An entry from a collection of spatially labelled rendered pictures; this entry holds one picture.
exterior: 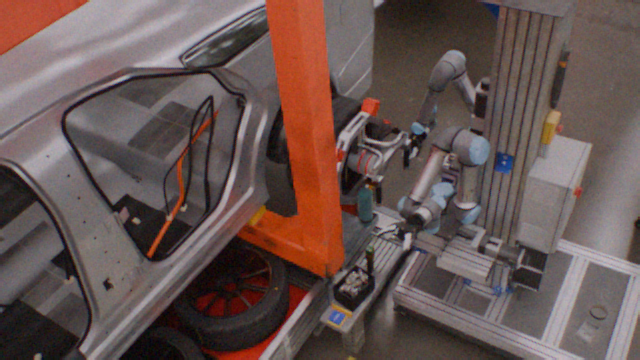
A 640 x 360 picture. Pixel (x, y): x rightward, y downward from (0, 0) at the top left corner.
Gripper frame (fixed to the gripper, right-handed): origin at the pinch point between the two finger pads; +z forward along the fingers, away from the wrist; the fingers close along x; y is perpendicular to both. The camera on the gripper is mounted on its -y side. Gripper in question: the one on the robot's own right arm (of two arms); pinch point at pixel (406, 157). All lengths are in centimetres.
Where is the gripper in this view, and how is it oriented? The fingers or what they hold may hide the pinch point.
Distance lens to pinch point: 369.7
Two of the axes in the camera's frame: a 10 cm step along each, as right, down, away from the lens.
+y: -0.9, -7.1, -7.0
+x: 8.4, 3.2, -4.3
